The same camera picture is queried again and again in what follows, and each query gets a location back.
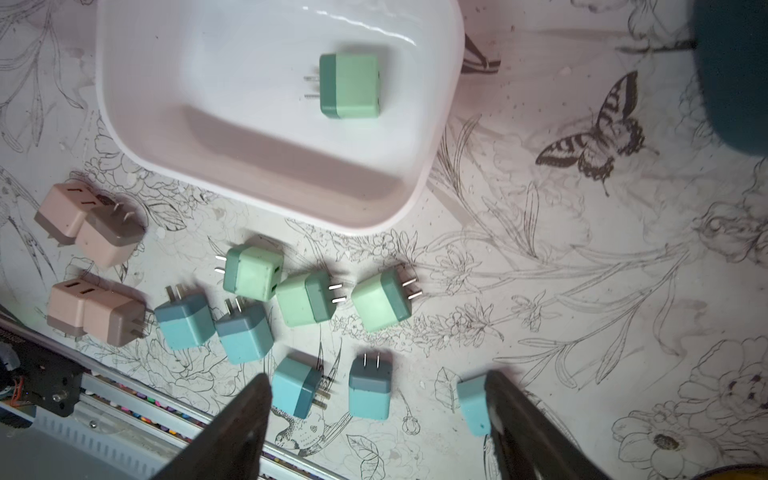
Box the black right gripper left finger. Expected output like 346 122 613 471
155 373 272 480

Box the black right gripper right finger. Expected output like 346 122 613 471
485 370 607 479

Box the blue plug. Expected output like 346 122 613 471
214 297 274 365
271 357 323 420
456 375 491 437
154 285 216 351
348 353 393 421

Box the green plug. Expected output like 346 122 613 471
275 270 347 328
351 267 423 333
214 244 284 302
304 53 381 120

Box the white storage box front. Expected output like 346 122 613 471
96 1 465 234

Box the dark teal storage box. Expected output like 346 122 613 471
692 1 767 157

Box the pink plug lower right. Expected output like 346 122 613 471
83 291 146 347

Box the pink plug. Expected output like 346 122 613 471
34 181 103 245
83 291 146 347
75 204 145 268
46 279 102 337

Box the pink plug lower left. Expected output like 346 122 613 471
46 279 102 337

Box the pink plug upper right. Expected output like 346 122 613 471
75 204 145 268

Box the pink plug upper left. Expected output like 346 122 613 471
34 181 103 245

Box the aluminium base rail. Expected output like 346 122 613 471
1 318 336 479

